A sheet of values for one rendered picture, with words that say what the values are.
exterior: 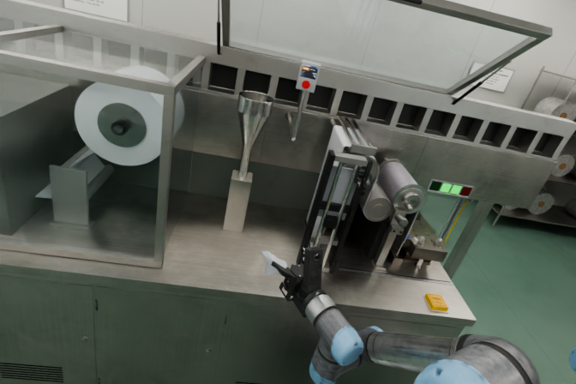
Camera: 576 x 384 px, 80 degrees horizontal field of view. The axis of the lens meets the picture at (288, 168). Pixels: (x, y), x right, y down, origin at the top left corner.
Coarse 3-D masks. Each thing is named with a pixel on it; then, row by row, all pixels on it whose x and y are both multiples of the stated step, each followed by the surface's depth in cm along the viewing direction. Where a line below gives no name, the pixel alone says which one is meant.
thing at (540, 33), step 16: (224, 0) 120; (400, 0) 108; (416, 0) 107; (432, 0) 108; (224, 16) 129; (464, 16) 111; (480, 16) 110; (496, 16) 111; (224, 32) 139; (528, 32) 114; (544, 32) 113; (240, 48) 150; (528, 48) 122; (496, 64) 134; (384, 80) 159; (464, 96) 157
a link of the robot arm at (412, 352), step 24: (360, 336) 90; (384, 336) 84; (408, 336) 79; (432, 336) 75; (480, 336) 64; (360, 360) 87; (384, 360) 82; (408, 360) 75; (432, 360) 70; (528, 360) 56
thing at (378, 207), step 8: (376, 184) 157; (376, 192) 150; (384, 192) 153; (368, 200) 148; (376, 200) 147; (384, 200) 148; (368, 208) 149; (376, 208) 149; (384, 208) 150; (392, 208) 149; (368, 216) 150; (376, 216) 151; (384, 216) 151
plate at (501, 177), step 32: (224, 96) 157; (224, 128) 163; (288, 128) 165; (320, 128) 166; (384, 128) 168; (256, 160) 172; (288, 160) 173; (320, 160) 174; (384, 160) 175; (416, 160) 176; (448, 160) 177; (480, 160) 178; (512, 160) 179; (544, 160) 180; (480, 192) 187; (512, 192) 188
